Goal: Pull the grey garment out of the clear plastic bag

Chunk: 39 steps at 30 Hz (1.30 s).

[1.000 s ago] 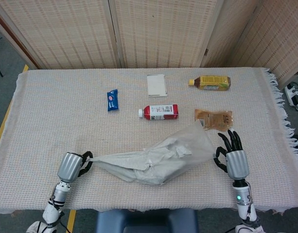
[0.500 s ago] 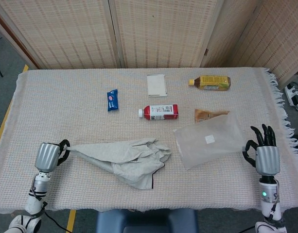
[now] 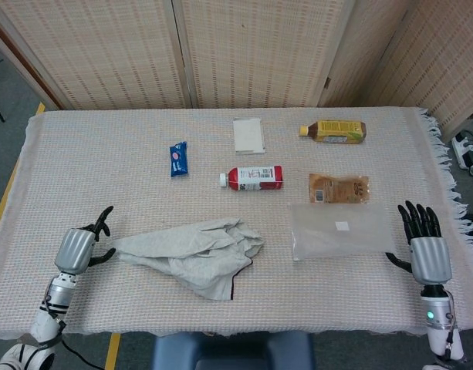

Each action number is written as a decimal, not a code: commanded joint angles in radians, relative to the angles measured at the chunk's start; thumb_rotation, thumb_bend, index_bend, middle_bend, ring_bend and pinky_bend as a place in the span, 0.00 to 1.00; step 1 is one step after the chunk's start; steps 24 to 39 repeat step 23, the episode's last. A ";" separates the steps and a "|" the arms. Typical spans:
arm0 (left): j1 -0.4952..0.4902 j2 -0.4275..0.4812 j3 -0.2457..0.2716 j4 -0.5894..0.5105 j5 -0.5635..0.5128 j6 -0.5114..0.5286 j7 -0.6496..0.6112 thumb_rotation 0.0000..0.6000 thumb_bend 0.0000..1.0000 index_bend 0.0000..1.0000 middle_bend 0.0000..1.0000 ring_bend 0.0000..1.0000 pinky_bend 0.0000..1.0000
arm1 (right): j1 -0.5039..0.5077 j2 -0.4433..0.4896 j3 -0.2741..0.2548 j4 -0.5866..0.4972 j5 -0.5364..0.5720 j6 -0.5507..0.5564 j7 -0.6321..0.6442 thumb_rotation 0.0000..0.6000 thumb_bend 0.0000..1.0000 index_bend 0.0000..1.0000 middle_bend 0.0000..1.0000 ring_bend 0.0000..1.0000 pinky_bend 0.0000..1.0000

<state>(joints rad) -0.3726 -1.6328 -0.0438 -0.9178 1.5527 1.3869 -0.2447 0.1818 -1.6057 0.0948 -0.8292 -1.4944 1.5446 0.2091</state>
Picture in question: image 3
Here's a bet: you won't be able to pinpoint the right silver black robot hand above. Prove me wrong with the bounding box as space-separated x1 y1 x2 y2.
385 199 453 286

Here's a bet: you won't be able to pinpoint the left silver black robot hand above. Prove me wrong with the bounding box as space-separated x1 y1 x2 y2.
53 205 117 277

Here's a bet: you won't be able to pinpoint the transparent plastic bag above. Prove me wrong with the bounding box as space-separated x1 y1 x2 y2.
288 200 394 263

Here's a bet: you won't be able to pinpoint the white clothes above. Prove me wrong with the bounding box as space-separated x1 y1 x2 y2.
109 217 267 302

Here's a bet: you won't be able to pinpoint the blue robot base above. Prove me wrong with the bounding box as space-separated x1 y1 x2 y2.
151 330 316 370

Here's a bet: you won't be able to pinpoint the beige woven tablecloth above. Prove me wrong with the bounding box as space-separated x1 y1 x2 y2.
0 106 473 340

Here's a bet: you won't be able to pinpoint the white power strip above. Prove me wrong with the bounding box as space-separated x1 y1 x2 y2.
451 131 473 170

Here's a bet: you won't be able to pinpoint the brown snack pouch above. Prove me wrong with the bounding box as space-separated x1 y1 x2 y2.
308 173 372 204

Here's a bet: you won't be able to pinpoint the blue snack packet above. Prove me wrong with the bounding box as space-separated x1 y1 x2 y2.
169 141 191 178

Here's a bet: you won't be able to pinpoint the yellow labelled tea bottle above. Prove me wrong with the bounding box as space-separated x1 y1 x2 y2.
299 119 368 146

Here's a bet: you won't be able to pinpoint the red bottle with white cap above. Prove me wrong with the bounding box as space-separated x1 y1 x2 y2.
219 165 285 192

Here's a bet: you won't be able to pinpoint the woven wood-framed screen panel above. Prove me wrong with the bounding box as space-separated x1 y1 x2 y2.
316 0 414 109
0 0 194 111
359 0 473 143
170 0 356 109

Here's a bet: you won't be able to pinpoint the flat white cardboard box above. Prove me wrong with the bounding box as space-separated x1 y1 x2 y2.
233 118 268 156

